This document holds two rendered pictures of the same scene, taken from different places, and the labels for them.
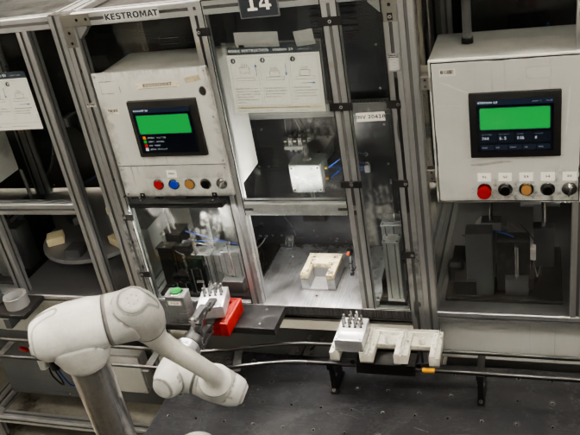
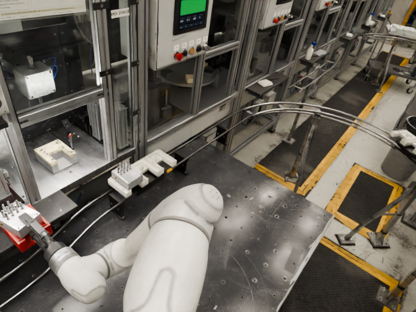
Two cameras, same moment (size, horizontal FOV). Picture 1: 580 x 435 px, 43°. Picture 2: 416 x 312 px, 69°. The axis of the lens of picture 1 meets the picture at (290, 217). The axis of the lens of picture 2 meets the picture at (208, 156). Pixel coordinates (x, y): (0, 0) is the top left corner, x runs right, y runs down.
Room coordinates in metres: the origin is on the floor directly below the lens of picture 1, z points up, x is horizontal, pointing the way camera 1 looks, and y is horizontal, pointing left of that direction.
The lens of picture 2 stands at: (1.45, 0.87, 2.01)
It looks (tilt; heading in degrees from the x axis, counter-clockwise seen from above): 39 degrees down; 280
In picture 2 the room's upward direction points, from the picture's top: 10 degrees clockwise
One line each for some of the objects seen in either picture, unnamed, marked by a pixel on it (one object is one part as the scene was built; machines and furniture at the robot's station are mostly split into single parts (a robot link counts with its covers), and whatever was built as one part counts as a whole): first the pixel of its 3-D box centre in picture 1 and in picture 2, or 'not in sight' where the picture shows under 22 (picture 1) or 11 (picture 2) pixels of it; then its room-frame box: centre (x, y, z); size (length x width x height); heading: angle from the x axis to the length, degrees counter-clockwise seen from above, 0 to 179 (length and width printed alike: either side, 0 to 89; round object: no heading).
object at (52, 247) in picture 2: (194, 337); (52, 248); (2.04, 0.39, 1.00); 0.09 x 0.07 x 0.08; 159
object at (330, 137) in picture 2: not in sight; (360, 93); (0.09, -4.20, 0.01); 5.85 x 0.59 x 0.01; 69
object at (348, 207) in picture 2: not in sight; (366, 199); (0.27, -1.63, 0.01); 1.00 x 0.55 x 0.01; 69
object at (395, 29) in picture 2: not in sight; (400, 56); (-0.45, -5.01, 0.48); 0.88 x 0.56 x 0.96; 177
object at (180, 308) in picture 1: (180, 303); not in sight; (2.31, 0.45, 0.97); 0.08 x 0.08 x 0.12; 69
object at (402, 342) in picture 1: (387, 351); (144, 174); (1.99, -0.24, 0.84); 0.36 x 0.14 x 0.10; 69
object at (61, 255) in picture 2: (185, 352); (64, 260); (1.97, 0.41, 1.00); 0.09 x 0.06 x 0.09; 69
